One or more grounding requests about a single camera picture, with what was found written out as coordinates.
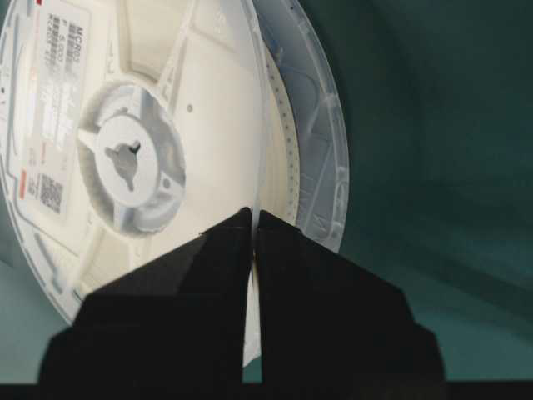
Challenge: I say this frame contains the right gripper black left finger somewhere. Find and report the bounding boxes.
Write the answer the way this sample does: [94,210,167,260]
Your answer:
[39,208,252,399]

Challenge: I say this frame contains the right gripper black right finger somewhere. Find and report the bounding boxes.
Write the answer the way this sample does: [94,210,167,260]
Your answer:
[255,212,446,399]

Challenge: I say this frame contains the white component reel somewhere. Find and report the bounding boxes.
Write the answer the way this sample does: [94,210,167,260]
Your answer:
[0,0,350,368]

